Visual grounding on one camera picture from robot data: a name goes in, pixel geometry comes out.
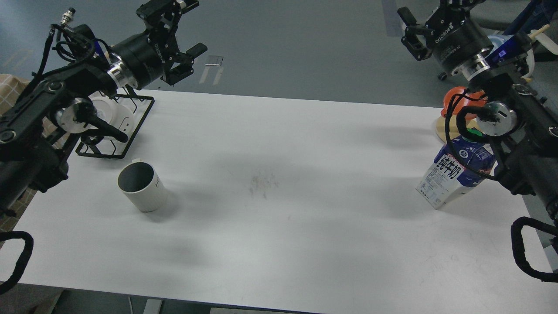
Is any blue plastic cup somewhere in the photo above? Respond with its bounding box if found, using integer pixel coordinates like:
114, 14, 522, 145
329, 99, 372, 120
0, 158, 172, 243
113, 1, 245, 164
488, 33, 532, 62

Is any blue white milk carton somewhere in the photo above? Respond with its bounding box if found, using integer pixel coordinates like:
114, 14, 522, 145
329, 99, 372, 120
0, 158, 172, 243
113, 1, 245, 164
416, 135, 496, 209

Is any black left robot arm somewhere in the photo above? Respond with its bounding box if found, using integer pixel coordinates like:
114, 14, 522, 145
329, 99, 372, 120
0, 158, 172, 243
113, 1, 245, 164
0, 0, 208, 217

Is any black wire dish rack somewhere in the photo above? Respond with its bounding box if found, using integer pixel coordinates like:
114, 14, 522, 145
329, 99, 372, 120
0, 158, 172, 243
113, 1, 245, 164
75, 89, 155, 159

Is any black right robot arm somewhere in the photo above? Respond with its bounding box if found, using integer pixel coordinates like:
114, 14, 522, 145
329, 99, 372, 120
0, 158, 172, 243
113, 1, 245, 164
397, 0, 558, 283

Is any wooden cup tree stand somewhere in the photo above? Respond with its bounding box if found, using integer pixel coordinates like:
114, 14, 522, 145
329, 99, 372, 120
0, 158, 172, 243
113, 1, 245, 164
436, 24, 557, 143

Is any orange plastic cup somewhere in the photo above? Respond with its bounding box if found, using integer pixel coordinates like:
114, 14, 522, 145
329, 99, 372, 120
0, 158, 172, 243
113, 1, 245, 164
440, 87, 487, 118

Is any white ribbed ceramic mug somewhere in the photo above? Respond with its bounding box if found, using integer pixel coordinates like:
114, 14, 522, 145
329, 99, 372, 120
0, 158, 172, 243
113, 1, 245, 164
117, 158, 169, 213

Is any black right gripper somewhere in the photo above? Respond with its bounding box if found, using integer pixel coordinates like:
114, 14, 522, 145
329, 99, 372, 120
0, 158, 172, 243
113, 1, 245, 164
397, 0, 493, 81

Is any checkered beige cloth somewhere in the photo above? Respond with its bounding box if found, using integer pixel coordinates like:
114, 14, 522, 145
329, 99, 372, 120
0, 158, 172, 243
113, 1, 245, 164
0, 74, 37, 232

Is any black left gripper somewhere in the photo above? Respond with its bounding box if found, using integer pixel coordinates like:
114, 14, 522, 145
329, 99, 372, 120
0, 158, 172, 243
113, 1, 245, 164
106, 0, 208, 90

